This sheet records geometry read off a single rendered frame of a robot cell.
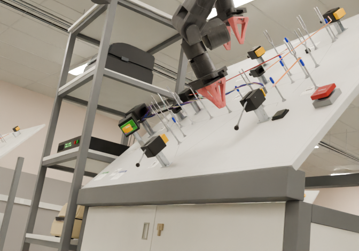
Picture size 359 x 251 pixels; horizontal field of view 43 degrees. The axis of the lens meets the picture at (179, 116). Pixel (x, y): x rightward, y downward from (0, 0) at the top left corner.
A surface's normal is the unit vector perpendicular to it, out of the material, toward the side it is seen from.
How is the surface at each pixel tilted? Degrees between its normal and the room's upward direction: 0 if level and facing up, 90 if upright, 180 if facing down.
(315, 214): 90
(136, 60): 90
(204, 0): 124
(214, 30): 134
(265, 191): 90
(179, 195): 90
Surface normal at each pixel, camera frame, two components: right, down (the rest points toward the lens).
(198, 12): 0.33, 0.55
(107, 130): 0.66, -0.14
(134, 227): -0.82, -0.27
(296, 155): -0.54, -0.82
